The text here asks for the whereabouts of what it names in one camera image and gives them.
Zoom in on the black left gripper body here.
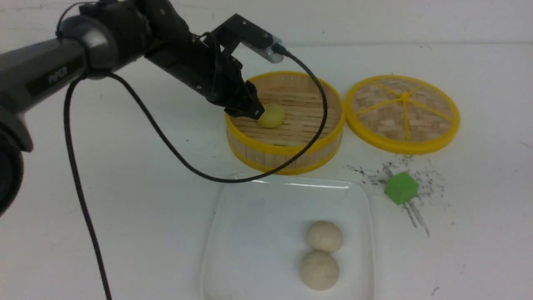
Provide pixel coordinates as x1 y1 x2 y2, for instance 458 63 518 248
145 25 251 105

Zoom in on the white steamed bun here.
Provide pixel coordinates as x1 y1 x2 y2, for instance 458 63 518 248
306 220 344 254

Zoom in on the black left camera cable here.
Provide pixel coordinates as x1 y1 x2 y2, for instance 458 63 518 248
55 0 328 300

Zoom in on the yellow rimmed woven steamer lid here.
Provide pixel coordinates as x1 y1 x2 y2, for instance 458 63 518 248
344 75 461 155

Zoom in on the beige steamed bun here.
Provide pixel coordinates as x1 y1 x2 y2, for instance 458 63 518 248
299 250 340 291

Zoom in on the yellow steamed bun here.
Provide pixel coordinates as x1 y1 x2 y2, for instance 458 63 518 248
257 104 286 129

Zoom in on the green cube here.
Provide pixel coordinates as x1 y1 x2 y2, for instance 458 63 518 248
384 172 419 206

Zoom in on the yellow rimmed bamboo steamer basket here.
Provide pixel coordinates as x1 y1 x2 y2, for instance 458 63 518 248
225 71 345 175

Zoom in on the white square plate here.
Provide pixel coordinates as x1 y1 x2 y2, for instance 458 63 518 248
199 175 375 300

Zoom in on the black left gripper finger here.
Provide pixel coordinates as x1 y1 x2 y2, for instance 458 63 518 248
224 97 247 118
245 80 265 119

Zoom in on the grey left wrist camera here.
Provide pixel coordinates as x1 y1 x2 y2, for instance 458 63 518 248
242 36 285 63

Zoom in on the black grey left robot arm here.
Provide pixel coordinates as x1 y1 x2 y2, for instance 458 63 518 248
0 0 283 212

